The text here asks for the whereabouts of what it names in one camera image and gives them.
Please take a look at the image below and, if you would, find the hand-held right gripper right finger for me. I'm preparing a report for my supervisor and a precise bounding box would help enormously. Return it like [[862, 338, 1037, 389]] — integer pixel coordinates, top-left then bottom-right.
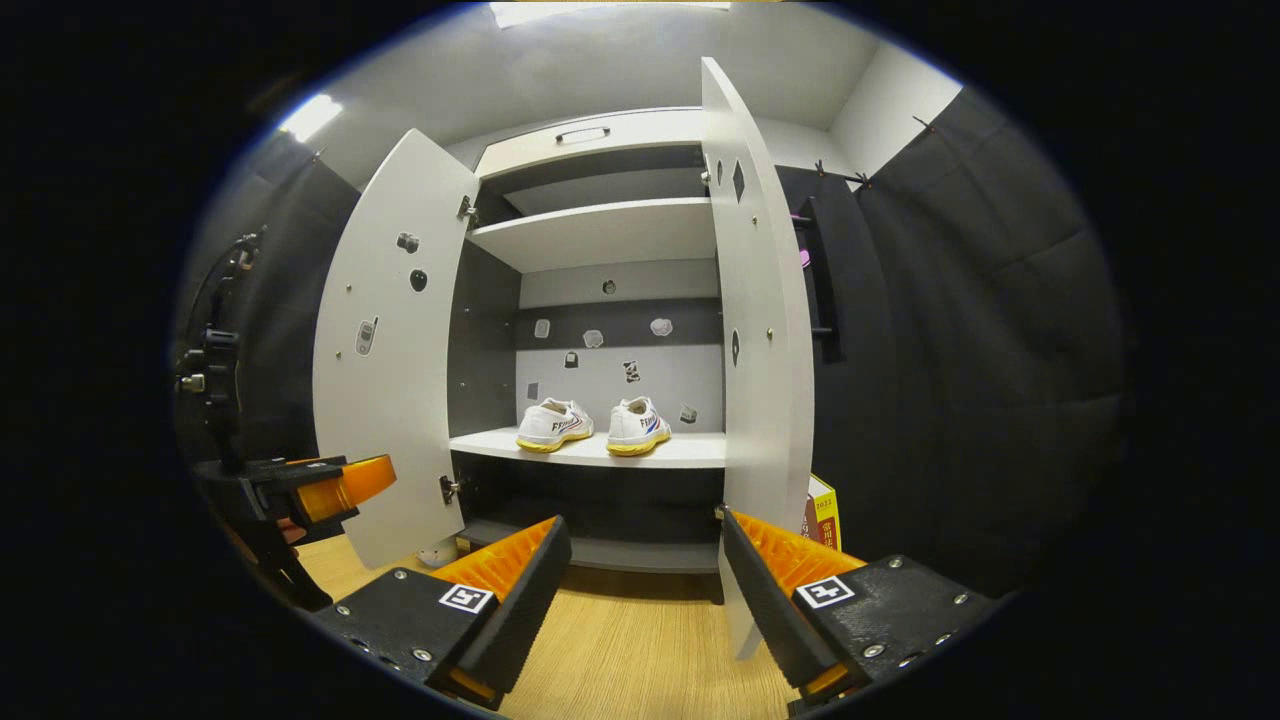
[[720, 507, 1003, 717]]

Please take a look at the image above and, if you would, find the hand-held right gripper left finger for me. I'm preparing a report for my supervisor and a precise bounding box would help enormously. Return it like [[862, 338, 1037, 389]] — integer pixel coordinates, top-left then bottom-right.
[[310, 515, 574, 713]]

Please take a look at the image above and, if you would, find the white cabinet door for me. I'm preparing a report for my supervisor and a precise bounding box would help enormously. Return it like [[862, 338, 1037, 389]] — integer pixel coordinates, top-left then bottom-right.
[[700, 57, 817, 661], [312, 128, 482, 571]]

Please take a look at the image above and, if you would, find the white shoe with yellow sole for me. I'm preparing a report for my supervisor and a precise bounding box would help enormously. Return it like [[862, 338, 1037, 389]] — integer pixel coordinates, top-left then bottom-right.
[[515, 398, 596, 455], [607, 396, 673, 458]]

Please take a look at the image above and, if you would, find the white shoe cabinet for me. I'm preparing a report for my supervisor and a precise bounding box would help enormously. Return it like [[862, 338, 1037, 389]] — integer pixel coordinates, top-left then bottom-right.
[[445, 105, 761, 606]]

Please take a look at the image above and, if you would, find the orange cardboard box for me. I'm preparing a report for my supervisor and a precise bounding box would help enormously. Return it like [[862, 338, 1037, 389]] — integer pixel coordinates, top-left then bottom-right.
[[804, 473, 844, 552]]

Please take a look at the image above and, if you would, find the small ceiling light panel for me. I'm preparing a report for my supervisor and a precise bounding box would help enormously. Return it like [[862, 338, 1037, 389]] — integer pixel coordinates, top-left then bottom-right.
[[280, 94, 343, 142]]

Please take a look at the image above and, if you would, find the large ceiling light panel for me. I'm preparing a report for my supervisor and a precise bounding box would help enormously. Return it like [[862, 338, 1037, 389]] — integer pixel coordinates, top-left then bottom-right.
[[490, 0, 733, 28]]

